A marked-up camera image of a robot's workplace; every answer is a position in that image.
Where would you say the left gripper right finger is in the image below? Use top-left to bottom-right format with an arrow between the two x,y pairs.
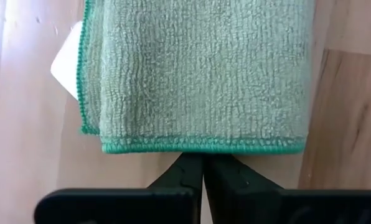
204,154 -> 286,224

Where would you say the light green microfiber towel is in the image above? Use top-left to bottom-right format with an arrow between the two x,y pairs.
50,0 -> 316,156

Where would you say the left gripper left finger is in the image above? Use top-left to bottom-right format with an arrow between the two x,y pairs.
146,152 -> 204,224

